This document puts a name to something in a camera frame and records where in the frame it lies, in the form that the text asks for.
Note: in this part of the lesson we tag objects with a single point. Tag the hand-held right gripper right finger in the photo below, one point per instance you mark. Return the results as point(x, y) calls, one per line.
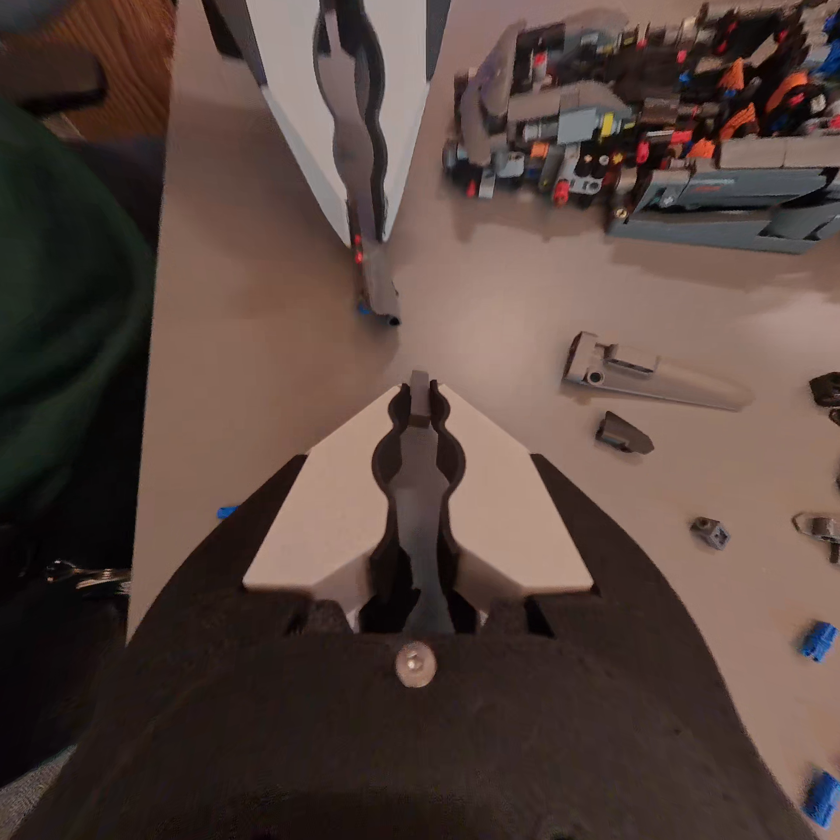
point(518, 525)

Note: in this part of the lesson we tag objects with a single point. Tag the grey lego blade piece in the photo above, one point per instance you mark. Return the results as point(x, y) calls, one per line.
point(420, 525)

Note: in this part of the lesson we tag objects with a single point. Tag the lego car model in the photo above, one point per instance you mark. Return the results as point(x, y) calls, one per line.
point(656, 131)

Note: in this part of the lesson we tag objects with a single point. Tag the wooden pillar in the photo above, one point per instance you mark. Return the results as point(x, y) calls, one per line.
point(131, 65)

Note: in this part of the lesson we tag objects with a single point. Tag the scattered loose lego pieces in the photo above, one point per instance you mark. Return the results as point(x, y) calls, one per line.
point(623, 433)

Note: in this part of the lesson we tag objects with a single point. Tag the long grey lego assembly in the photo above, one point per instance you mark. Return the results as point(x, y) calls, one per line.
point(377, 289)

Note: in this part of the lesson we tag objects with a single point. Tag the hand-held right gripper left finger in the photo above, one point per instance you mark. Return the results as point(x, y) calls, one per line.
point(315, 525)

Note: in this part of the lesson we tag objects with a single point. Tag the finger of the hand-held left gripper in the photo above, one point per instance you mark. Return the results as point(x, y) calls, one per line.
point(403, 79)
point(295, 79)

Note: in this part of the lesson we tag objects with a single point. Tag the grey lego wedge panel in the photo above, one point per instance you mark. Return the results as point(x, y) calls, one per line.
point(656, 384)

